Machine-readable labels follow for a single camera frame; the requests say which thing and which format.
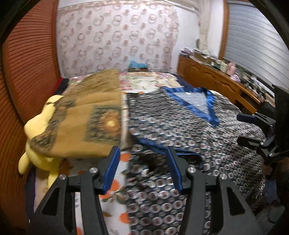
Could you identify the floral pink quilt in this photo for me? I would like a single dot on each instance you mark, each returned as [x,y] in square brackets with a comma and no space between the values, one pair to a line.
[146,82]

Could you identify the pink bottle on sideboard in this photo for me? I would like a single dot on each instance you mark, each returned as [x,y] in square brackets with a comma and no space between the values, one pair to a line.
[231,69]

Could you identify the folded brown sunflower blanket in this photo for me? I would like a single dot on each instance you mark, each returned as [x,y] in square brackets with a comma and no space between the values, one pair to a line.
[87,119]

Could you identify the wooden louvered wardrobe door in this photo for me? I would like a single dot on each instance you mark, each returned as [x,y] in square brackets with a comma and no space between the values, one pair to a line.
[29,76]

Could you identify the navy patterned satin garment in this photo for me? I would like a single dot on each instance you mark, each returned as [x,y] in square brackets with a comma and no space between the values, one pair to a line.
[201,126]

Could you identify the yellow plush toy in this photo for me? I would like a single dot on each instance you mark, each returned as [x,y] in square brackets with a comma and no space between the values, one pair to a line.
[39,142]

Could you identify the beige folded cloth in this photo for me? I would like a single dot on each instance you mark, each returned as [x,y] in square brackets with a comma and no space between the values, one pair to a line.
[125,139]

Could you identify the blue item on box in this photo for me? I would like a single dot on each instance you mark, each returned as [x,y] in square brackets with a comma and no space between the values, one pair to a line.
[137,67]

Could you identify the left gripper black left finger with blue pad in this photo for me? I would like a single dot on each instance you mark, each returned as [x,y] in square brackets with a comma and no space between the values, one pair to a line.
[56,212]

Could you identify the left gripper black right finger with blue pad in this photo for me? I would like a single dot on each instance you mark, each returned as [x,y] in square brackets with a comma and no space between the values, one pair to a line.
[230,213]

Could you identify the sheer circle pattern curtain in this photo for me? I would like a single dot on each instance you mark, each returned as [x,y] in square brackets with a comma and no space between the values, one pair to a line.
[93,37]

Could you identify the wooden sideboard cabinet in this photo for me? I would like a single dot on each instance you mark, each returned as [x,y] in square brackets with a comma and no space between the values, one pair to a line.
[199,75]

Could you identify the orange print bed sheet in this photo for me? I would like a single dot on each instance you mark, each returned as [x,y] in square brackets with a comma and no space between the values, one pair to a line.
[112,205]

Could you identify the grey window roller blind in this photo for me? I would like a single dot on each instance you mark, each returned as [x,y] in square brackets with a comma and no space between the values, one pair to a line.
[254,44]

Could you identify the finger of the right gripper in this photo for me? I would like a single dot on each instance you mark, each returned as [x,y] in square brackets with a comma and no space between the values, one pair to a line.
[256,119]
[253,144]

